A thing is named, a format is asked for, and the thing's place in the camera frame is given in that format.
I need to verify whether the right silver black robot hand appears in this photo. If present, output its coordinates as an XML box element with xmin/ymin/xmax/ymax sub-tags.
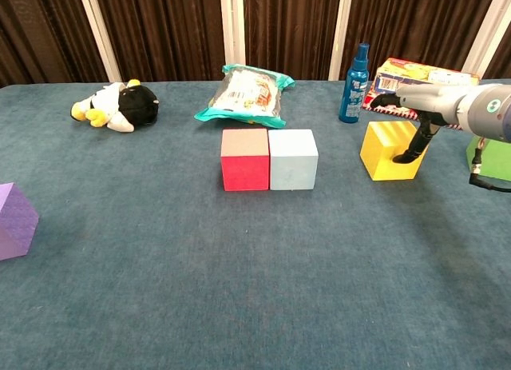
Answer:
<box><xmin>370</xmin><ymin>84</ymin><xmax>464</xmax><ymax>164</ymax></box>

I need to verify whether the yellow foam cube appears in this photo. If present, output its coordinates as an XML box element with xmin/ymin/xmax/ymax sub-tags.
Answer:
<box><xmin>359</xmin><ymin>121</ymin><xmax>430</xmax><ymax>182</ymax></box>

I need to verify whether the light blue foam cube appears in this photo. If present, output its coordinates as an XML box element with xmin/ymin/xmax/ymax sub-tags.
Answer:
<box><xmin>267</xmin><ymin>129</ymin><xmax>319</xmax><ymax>191</ymax></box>

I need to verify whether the red foam cube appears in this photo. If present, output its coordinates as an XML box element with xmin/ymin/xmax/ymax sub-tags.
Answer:
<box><xmin>220</xmin><ymin>128</ymin><xmax>271</xmax><ymax>193</ymax></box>

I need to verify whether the red spiral notebook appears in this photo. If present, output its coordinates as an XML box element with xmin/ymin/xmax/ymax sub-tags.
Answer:
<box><xmin>361</xmin><ymin>90</ymin><xmax>468</xmax><ymax>131</ymax></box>

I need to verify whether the yellow blue carton box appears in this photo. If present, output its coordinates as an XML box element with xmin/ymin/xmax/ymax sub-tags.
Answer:
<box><xmin>373</xmin><ymin>58</ymin><xmax>481</xmax><ymax>98</ymax></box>

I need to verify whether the blue spray bottle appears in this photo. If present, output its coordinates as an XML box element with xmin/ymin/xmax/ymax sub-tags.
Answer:
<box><xmin>338</xmin><ymin>42</ymin><xmax>371</xmax><ymax>124</ymax></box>

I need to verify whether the dark brown curtain panel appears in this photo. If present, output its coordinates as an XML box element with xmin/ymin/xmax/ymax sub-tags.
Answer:
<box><xmin>0</xmin><ymin>0</ymin><xmax>109</xmax><ymax>88</ymax></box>
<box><xmin>242</xmin><ymin>0</ymin><xmax>343</xmax><ymax>82</ymax></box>
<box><xmin>93</xmin><ymin>0</ymin><xmax>225</xmax><ymax>83</ymax></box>
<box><xmin>339</xmin><ymin>0</ymin><xmax>499</xmax><ymax>82</ymax></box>

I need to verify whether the green foam cube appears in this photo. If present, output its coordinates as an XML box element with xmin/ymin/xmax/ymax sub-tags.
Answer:
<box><xmin>465</xmin><ymin>136</ymin><xmax>511</xmax><ymax>182</ymax></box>

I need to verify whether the teal clear snack bag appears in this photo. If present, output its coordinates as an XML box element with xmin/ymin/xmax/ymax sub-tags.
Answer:
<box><xmin>193</xmin><ymin>64</ymin><xmax>296</xmax><ymax>129</ymax></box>

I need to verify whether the teal carpet table mat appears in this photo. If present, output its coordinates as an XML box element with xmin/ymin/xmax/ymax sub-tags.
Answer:
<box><xmin>0</xmin><ymin>78</ymin><xmax>511</xmax><ymax>370</ymax></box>

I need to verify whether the black white penguin plush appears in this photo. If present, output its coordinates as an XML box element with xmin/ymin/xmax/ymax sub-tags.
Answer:
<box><xmin>70</xmin><ymin>78</ymin><xmax>160</xmax><ymax>133</ymax></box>

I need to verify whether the purple foam cube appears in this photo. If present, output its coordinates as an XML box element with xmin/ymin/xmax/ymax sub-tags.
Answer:
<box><xmin>0</xmin><ymin>181</ymin><xmax>40</xmax><ymax>262</ymax></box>

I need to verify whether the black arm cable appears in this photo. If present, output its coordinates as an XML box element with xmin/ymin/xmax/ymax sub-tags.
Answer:
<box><xmin>469</xmin><ymin>136</ymin><xmax>511</xmax><ymax>193</ymax></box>

